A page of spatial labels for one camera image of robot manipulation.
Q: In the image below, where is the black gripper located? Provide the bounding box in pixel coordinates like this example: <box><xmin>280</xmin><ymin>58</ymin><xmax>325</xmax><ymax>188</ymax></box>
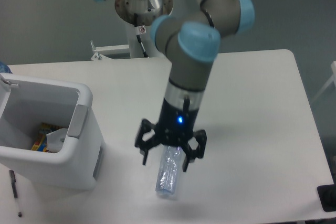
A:
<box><xmin>134</xmin><ymin>98</ymin><xmax>207</xmax><ymax>172</ymax></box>

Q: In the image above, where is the crushed clear plastic bottle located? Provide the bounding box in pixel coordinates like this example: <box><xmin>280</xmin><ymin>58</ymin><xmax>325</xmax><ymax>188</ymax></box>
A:
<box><xmin>155</xmin><ymin>146</ymin><xmax>183</xmax><ymax>199</ymax></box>

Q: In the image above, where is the colourful snack wrapper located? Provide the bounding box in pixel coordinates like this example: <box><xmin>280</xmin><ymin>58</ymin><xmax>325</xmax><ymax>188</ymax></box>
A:
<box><xmin>30</xmin><ymin>123</ymin><xmax>61</xmax><ymax>153</ymax></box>

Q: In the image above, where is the white open trash can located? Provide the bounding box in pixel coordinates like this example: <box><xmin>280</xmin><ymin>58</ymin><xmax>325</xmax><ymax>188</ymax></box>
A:
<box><xmin>1</xmin><ymin>73</ymin><xmax>104</xmax><ymax>190</ymax></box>

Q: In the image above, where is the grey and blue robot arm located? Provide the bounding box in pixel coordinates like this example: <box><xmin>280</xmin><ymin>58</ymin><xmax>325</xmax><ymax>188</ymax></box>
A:
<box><xmin>96</xmin><ymin>0</ymin><xmax>255</xmax><ymax>169</ymax></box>

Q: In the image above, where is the black device at table edge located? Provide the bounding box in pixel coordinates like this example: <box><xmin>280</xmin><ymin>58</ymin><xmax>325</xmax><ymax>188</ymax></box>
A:
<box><xmin>317</xmin><ymin>184</ymin><xmax>335</xmax><ymax>212</ymax></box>

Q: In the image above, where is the white frame at right edge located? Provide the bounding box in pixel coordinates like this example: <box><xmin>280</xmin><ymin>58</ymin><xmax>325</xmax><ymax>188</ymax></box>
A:
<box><xmin>311</xmin><ymin>61</ymin><xmax>335</xmax><ymax>106</ymax></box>

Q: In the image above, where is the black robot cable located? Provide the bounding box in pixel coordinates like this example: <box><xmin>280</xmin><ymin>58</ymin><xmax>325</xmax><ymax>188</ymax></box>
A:
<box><xmin>133</xmin><ymin>13</ymin><xmax>150</xmax><ymax>59</ymax></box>

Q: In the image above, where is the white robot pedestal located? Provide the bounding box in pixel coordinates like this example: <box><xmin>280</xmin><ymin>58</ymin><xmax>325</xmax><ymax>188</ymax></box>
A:
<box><xmin>90</xmin><ymin>0</ymin><xmax>174</xmax><ymax>61</ymax></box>

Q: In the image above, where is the blue object at left edge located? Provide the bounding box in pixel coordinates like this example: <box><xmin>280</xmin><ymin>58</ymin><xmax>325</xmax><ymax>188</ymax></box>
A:
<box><xmin>0</xmin><ymin>62</ymin><xmax>12</xmax><ymax>73</ymax></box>

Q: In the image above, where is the black pen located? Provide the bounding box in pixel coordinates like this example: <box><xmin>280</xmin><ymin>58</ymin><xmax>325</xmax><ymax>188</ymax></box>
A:
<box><xmin>8</xmin><ymin>170</ymin><xmax>23</xmax><ymax>218</ymax></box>

